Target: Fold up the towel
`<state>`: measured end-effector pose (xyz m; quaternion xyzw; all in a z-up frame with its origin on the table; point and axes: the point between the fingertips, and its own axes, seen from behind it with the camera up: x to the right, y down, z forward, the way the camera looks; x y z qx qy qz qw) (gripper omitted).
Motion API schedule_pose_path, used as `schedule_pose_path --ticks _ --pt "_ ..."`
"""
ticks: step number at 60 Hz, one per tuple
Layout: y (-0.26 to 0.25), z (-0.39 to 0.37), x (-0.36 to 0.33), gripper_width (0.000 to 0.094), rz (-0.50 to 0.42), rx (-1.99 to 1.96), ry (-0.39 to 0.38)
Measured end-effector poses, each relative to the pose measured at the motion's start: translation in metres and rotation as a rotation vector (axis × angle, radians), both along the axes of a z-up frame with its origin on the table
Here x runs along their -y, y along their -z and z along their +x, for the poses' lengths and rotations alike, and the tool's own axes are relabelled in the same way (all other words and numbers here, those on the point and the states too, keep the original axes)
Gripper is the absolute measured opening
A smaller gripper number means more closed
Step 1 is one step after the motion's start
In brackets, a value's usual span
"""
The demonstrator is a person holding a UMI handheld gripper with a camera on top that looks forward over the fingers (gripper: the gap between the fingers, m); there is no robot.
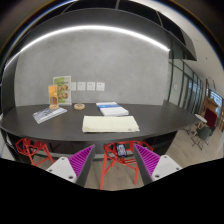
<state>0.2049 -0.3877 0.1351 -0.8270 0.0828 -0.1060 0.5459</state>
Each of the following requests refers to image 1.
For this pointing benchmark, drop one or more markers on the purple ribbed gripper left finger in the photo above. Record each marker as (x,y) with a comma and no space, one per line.
(75,168)

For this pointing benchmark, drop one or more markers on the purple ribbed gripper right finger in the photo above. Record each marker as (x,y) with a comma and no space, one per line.
(152,166)

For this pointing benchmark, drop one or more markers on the cream folded towel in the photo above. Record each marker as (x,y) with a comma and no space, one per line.
(103,124)

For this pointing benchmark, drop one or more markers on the white blue folded towel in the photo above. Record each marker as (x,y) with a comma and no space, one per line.
(112,109)

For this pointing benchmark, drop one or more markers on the red metal chair centre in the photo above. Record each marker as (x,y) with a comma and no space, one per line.
(111,157)

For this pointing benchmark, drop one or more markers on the red metal chair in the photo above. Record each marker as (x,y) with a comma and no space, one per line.
(111,157)
(28,147)

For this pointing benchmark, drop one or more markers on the black smartphone on chair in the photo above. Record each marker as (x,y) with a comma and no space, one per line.
(121,151)

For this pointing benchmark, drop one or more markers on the red metal chair left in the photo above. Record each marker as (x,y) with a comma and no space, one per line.
(28,147)

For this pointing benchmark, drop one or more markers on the dark green chair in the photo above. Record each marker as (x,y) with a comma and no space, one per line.
(200,137)

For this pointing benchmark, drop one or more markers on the grey striped magazine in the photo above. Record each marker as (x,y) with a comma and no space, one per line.
(46,114)

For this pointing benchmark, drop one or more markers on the round wooden ashtray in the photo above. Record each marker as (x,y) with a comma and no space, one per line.
(79,106)

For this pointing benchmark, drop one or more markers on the small white round table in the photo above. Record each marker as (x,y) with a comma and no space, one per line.
(201,118)

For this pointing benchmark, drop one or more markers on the wooden shelf with red panel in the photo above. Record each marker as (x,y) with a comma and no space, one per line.
(211,111)

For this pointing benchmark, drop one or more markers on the green menu poster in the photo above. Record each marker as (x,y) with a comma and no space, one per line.
(63,84)

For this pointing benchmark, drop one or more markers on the curved white led light strip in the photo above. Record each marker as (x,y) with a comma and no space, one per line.
(92,29)

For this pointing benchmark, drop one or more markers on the white wall socket middle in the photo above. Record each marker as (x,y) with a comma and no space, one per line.
(81,86)

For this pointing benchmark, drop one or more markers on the white wall socket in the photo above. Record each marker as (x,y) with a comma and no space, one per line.
(100,86)
(81,86)
(73,86)

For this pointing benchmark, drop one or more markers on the white wall socket left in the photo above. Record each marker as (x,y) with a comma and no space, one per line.
(73,86)

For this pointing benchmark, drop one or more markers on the white wall socket right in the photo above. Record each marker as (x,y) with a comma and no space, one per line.
(100,86)

